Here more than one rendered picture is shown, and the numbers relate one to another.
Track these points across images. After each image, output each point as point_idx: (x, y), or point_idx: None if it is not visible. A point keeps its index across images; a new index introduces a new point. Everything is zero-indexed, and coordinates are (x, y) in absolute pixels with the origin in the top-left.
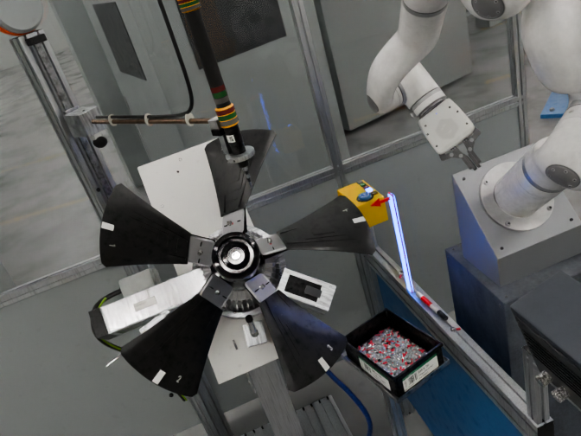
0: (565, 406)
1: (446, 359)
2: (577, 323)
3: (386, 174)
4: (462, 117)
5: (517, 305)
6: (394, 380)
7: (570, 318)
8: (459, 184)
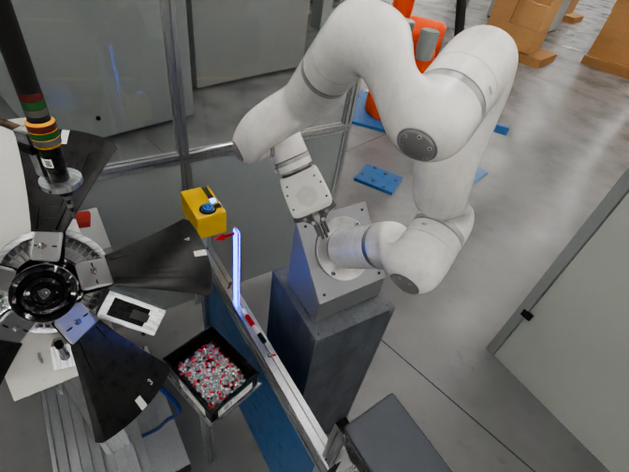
0: (335, 391)
1: (259, 381)
2: (404, 467)
3: (228, 168)
4: (324, 188)
5: (351, 430)
6: (211, 414)
7: (399, 460)
8: (300, 231)
